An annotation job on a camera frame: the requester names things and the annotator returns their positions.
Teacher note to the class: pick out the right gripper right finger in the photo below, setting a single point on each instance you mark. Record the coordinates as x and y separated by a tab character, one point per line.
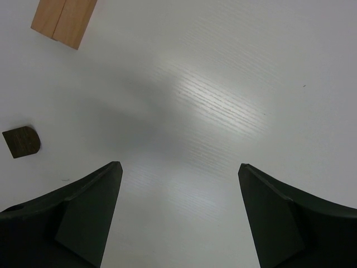
292	228

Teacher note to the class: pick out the small dark wood block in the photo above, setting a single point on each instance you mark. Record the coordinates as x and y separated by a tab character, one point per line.
22	141

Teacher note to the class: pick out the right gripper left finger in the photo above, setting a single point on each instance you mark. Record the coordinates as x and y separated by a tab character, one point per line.
67	227

